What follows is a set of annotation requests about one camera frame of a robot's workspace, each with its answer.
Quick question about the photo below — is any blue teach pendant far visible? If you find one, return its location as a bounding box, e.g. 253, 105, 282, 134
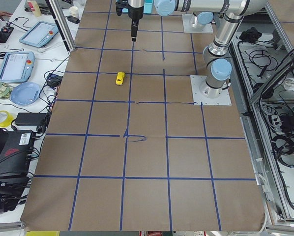
19, 21, 59, 48

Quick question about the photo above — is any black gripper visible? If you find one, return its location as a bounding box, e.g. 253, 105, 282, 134
116, 0, 144, 20

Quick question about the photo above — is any blue teach pendant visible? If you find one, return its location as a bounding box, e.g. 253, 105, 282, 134
0, 52, 35, 83
19, 21, 59, 48

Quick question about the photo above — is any yellow beetle toy car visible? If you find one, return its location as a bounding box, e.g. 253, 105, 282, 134
116, 72, 125, 86

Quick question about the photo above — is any aluminium frame post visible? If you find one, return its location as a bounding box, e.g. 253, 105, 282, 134
46, 0, 75, 52

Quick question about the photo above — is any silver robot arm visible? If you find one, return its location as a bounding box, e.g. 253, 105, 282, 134
154, 0, 267, 99

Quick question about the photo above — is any blue teach pendant near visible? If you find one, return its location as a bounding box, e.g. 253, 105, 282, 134
0, 52, 35, 83

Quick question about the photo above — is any yellow tape roll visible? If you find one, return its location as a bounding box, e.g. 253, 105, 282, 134
0, 110, 14, 128

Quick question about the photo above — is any white paper cup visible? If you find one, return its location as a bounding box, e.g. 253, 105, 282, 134
69, 6, 79, 18

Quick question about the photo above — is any black laptop computer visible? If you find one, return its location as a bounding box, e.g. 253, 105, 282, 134
0, 128, 35, 197

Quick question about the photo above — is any black power adapter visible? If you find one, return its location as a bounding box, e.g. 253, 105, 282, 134
14, 113, 47, 126

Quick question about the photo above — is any light blue plate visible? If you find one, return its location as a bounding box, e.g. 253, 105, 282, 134
10, 82, 41, 106

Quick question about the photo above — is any light blue plastic bin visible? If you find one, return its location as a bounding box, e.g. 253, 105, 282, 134
122, 0, 153, 14

